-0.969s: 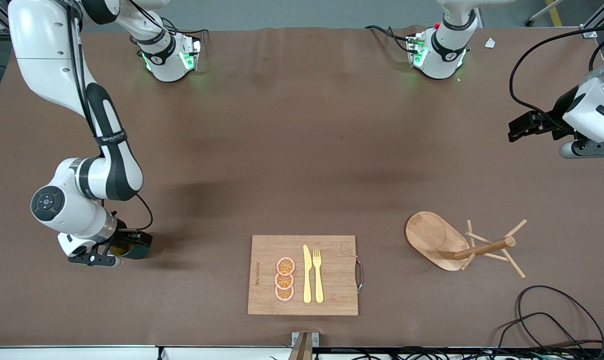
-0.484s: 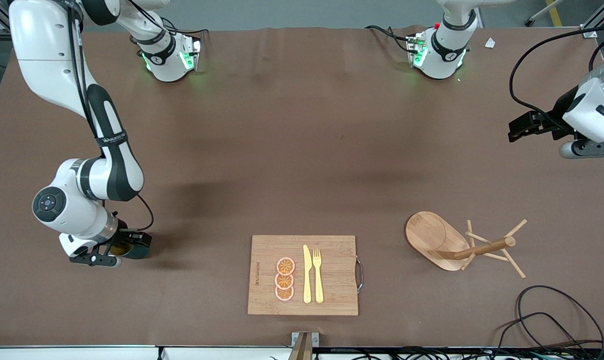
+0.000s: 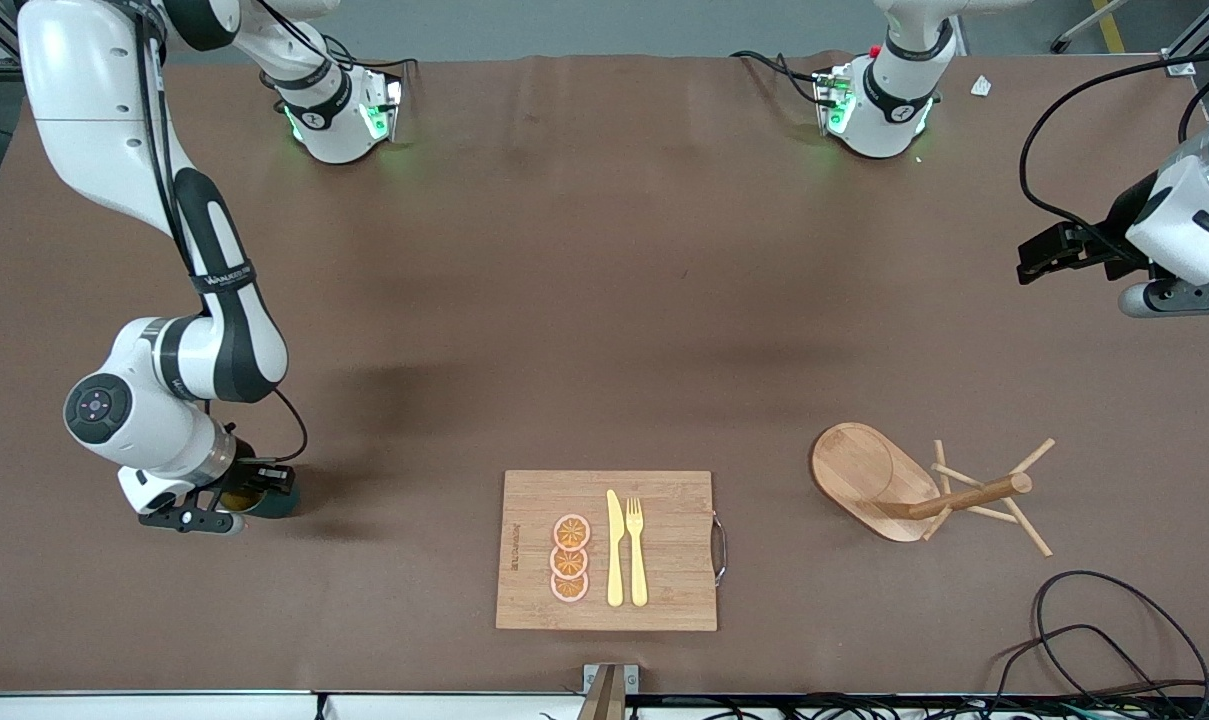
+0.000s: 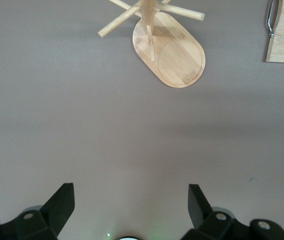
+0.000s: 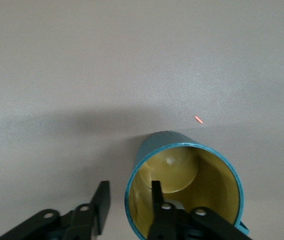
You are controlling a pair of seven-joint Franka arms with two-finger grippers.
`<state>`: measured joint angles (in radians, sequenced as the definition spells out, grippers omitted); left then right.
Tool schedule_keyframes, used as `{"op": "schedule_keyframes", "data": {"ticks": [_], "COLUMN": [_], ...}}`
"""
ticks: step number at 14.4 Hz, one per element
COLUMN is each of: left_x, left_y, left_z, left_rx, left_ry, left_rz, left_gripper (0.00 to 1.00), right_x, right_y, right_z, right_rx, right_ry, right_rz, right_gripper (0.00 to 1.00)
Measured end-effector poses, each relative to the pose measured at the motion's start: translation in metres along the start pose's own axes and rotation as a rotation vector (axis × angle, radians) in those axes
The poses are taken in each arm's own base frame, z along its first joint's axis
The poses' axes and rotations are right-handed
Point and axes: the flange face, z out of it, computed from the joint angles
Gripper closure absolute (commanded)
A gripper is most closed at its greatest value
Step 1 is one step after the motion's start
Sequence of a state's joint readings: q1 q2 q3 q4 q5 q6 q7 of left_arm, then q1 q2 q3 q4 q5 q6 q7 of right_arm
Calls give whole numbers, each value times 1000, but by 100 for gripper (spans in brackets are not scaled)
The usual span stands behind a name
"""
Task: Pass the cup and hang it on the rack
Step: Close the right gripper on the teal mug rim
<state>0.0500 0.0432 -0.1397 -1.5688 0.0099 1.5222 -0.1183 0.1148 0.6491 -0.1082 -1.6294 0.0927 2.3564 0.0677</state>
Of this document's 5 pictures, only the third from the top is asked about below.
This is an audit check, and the grey metal bracket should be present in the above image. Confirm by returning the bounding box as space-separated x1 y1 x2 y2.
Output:
582 663 640 697

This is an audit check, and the grey metal stand leg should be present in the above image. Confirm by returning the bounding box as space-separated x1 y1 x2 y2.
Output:
1052 0 1130 53

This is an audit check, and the wooden cup rack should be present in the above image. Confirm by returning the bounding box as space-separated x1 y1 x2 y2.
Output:
810 422 1057 558

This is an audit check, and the brown wooden post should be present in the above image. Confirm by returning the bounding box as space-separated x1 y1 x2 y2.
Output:
576 665 627 720

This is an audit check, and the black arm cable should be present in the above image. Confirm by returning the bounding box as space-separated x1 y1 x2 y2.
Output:
1020 55 1209 256
134 0 311 466

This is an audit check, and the white table edge rail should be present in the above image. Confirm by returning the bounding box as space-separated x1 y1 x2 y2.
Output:
0 690 587 720

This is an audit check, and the black cable bundle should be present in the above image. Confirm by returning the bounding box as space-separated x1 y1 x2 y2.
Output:
634 693 1209 720

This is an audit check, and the black looped cable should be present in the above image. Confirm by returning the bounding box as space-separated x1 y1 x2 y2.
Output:
994 625 1180 701
1032 570 1209 706

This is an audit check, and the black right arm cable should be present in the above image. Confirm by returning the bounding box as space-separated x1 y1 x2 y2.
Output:
134 0 311 466

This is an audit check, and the bamboo cutting board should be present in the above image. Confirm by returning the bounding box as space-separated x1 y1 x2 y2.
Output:
495 470 719 632

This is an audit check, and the yellow plastic knife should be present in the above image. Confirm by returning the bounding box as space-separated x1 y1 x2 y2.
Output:
606 489 626 608

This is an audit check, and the yellow plastic fork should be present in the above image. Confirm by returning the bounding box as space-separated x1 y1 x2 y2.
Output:
626 497 649 608

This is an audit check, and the brown table cover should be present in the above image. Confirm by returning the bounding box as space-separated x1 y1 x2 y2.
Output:
0 50 1209 696

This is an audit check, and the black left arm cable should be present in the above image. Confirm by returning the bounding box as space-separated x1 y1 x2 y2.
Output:
1020 55 1209 256

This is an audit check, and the teal cup with handle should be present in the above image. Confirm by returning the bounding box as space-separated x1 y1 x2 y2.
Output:
226 484 301 520

